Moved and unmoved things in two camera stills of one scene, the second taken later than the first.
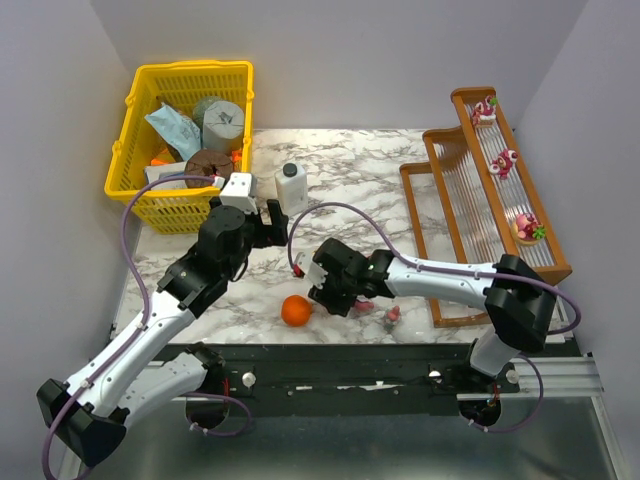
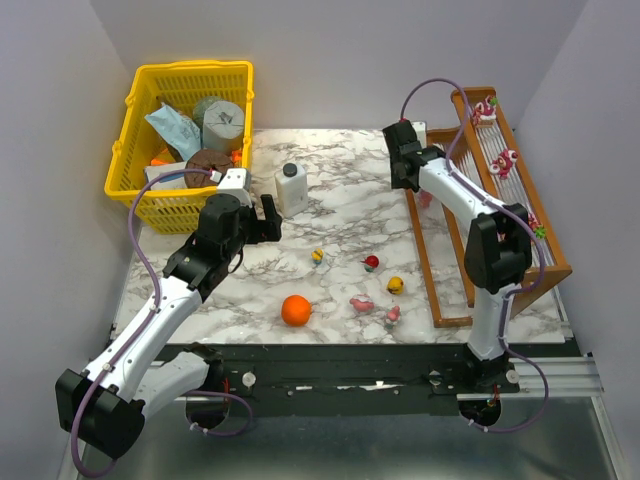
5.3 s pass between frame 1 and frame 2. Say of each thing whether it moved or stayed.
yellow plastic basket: stayed
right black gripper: moved
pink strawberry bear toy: stayed
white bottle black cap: stayed
